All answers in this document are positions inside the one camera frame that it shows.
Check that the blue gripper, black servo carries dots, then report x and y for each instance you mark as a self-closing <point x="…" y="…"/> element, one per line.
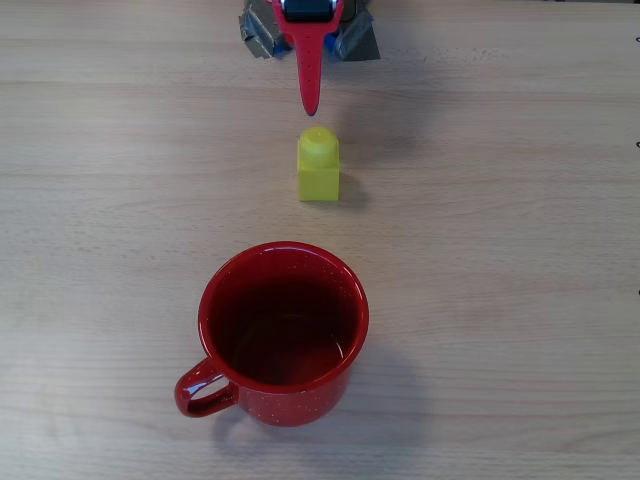
<point x="307" y="31"/>

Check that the yellow toy building block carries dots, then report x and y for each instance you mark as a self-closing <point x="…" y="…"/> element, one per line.
<point x="318" y="175"/>

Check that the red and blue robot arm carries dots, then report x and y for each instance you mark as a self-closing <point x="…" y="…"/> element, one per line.
<point x="332" y="42"/>

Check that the red enamel mug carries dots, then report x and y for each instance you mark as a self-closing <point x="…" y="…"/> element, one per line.
<point x="300" y="405"/>

